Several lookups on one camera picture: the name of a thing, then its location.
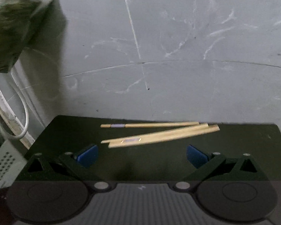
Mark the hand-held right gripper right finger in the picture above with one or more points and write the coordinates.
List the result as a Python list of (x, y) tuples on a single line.
[(197, 156)]

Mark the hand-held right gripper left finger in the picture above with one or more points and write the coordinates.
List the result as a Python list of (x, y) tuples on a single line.
[(87, 156)]

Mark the white perforated appliance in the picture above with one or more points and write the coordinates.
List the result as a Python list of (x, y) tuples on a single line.
[(4, 166)]

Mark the clear plastic bag of greens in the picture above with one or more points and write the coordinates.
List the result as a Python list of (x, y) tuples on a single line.
[(16, 23)]

